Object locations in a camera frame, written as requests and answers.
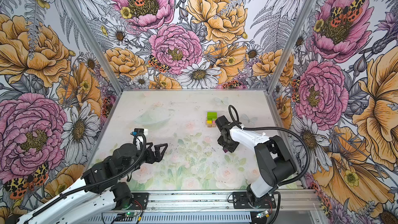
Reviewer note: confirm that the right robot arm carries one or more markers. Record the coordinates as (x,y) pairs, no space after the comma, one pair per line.
(274,159)

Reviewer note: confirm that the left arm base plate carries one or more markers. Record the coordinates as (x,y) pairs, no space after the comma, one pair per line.
(132,201)

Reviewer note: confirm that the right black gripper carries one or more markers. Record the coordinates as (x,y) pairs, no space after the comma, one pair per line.
(230,149)

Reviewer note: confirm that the aluminium front rail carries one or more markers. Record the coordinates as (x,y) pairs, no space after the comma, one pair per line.
(190,201)

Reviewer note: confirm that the small right circuit board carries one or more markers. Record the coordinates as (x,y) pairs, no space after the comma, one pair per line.
(263,214)

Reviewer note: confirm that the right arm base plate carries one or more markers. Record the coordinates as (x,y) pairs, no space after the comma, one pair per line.
(247,200)

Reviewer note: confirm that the right aluminium corner post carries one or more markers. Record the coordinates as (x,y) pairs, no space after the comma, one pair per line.
(299,23)

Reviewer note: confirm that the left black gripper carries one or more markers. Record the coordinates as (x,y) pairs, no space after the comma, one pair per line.
(158,157)

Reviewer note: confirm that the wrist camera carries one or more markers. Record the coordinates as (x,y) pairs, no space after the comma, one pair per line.
(223,123)
(138,131)

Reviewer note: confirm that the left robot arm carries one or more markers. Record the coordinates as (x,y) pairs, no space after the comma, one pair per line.
(99,189)

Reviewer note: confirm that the green circuit board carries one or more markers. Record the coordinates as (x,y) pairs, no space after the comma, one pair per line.
(130,216)

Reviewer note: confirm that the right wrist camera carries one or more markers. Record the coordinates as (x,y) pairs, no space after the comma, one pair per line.
(223,123)

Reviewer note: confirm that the aluminium corner post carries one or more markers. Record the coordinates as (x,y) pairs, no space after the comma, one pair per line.
(299,23)
(87,33)

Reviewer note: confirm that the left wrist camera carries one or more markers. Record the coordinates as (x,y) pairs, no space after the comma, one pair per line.
(138,131)

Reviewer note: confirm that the large green block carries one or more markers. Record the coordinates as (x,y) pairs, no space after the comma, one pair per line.
(211,116)

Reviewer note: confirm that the natural wood plank block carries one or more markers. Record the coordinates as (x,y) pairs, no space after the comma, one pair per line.
(211,125)

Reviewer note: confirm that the left aluminium corner post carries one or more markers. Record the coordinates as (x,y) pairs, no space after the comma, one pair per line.
(87,33)

